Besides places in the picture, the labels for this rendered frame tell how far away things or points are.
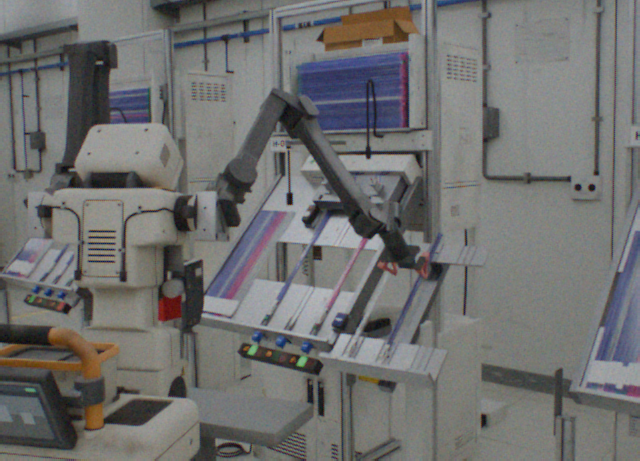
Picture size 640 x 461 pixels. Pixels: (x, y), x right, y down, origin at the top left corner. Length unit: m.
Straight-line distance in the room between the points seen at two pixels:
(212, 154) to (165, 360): 2.16
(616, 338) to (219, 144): 2.45
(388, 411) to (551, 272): 1.67
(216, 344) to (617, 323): 2.42
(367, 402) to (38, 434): 1.48
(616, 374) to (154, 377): 1.10
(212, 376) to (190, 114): 1.36
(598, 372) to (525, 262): 2.20
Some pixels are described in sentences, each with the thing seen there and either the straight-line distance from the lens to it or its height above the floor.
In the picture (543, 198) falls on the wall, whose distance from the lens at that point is 4.02.
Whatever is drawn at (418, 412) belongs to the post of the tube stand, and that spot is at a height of 0.54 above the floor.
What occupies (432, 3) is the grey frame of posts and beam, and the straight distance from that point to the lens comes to 2.68.
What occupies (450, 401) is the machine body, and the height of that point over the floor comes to 0.34.
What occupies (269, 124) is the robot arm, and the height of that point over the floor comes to 1.39.
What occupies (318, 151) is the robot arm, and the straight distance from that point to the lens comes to 2.05.
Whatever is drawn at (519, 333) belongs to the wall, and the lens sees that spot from 4.19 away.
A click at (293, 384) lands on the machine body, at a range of 2.91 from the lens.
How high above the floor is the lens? 1.32
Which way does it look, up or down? 5 degrees down
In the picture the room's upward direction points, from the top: 1 degrees counter-clockwise
